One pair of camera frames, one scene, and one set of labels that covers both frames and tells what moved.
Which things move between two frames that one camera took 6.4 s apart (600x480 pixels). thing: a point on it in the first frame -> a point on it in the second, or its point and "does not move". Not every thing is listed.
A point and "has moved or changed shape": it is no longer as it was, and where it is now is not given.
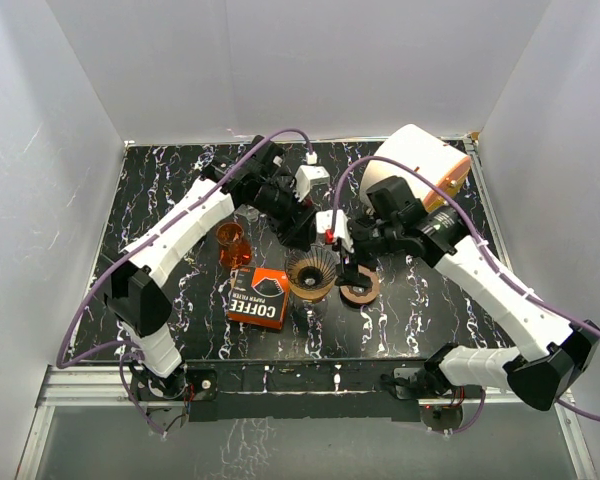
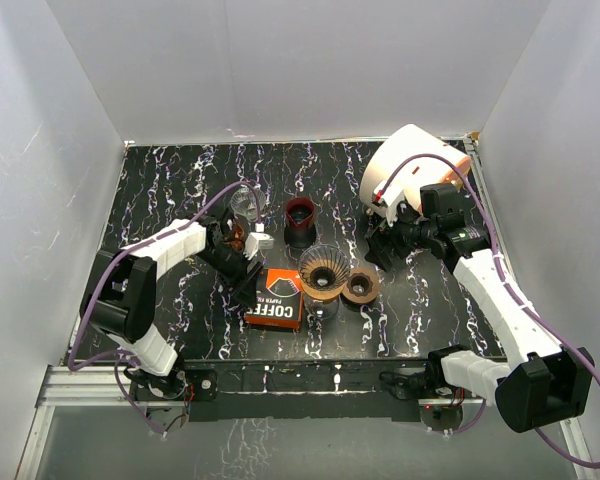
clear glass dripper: (311, 272) has moved or changed shape
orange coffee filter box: (258, 296) has moved or changed shape
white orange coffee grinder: (442, 167) does not move
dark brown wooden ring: (361, 296) does not move
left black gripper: (292, 228) -> (246, 289)
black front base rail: (318, 389) does not move
